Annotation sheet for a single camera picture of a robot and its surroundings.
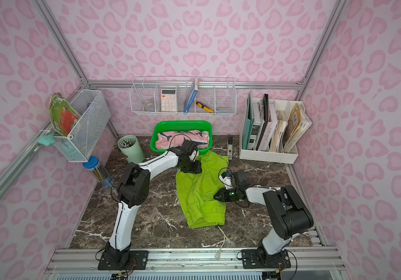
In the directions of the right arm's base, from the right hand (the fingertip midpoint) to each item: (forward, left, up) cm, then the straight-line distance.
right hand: (216, 197), depth 91 cm
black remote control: (+33, -9, +3) cm, 35 cm away
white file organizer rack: (+25, -43, +2) cm, 50 cm away
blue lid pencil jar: (+7, +58, +18) cm, 61 cm away
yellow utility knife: (+42, +7, +26) cm, 50 cm away
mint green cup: (+22, +46, +15) cm, 53 cm away
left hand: (+17, +11, +3) cm, 21 cm away
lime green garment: (+1, +10, +6) cm, 12 cm away
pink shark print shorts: (+29, +27, +14) cm, 42 cm away
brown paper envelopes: (+30, -43, +23) cm, 57 cm away
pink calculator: (+42, +26, +31) cm, 58 cm away
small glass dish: (+38, +36, +29) cm, 60 cm away
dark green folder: (+26, -15, +27) cm, 41 cm away
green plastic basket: (+48, +24, +7) cm, 54 cm away
